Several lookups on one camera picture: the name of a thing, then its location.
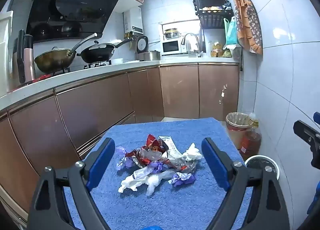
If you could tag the white water heater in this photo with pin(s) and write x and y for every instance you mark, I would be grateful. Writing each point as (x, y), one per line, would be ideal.
(133, 20)

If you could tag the orange floral apron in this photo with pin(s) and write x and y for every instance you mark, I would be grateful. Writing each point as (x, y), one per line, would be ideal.
(250, 27)

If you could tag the white rimmed trash bin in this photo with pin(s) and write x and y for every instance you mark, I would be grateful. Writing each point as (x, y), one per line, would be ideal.
(262, 167)

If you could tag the black range hood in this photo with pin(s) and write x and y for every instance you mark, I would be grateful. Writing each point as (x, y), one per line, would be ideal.
(75, 7)

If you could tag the pink thermos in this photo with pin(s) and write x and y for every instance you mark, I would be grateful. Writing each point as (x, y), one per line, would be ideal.
(29, 62)

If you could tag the white crumpled tissue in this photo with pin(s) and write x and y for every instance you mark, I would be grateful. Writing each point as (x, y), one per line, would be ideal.
(192, 155)

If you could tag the white microwave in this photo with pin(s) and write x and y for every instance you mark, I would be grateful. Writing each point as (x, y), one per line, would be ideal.
(170, 47)

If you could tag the gas stove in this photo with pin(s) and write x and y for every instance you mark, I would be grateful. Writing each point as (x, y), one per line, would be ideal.
(97, 65)

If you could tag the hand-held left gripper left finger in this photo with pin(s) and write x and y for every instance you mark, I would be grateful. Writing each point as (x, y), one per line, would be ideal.
(101, 162)

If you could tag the teal plastic bag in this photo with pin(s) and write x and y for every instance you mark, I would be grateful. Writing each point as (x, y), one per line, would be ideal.
(231, 33)

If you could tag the black frying pan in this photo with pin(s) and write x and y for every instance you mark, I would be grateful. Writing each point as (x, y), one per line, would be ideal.
(97, 53)

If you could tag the beige bin with bag liner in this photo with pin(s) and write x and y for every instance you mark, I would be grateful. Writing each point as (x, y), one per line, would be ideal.
(233, 133)

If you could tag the glass lidded pot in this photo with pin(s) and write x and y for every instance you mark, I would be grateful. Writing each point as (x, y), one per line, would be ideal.
(172, 34)

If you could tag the white plastic wrapper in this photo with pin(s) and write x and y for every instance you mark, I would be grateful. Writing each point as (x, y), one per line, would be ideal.
(132, 182)

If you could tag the black wall rack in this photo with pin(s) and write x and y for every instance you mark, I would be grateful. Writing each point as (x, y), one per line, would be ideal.
(212, 20)

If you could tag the red snack packet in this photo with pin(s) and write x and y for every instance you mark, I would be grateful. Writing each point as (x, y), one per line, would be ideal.
(151, 145)

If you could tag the chrome faucet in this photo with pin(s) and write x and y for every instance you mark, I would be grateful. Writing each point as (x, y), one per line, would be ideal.
(183, 40)

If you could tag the brass wok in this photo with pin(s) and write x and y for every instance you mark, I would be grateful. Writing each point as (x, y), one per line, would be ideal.
(55, 60)

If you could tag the blue terry towel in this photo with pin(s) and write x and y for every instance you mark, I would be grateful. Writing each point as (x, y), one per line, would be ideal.
(175, 207)

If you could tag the white dish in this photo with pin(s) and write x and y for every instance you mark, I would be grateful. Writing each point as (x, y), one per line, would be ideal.
(117, 61)

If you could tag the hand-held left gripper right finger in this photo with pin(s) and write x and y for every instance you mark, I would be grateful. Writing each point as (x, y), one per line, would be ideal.
(215, 165)

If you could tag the steel pot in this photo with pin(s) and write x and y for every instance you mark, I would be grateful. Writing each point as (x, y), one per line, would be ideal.
(151, 55)

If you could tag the clear crumpled packet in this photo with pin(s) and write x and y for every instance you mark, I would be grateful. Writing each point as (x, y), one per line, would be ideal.
(181, 163)

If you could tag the purple candy wrapper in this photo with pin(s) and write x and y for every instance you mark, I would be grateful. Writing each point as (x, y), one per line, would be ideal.
(122, 156)
(156, 167)
(182, 178)

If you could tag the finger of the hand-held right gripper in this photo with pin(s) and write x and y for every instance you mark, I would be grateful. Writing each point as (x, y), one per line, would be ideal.
(306, 132)

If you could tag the large cooking oil bottle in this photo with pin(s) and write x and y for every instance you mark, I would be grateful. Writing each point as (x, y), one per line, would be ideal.
(251, 142)

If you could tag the rice cooker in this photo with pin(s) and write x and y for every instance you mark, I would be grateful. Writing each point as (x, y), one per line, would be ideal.
(142, 43)

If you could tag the small yellow oil bottle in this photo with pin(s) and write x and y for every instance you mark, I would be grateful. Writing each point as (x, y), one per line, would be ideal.
(218, 50)

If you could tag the black thermos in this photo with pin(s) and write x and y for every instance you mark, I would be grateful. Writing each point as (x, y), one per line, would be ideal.
(21, 60)

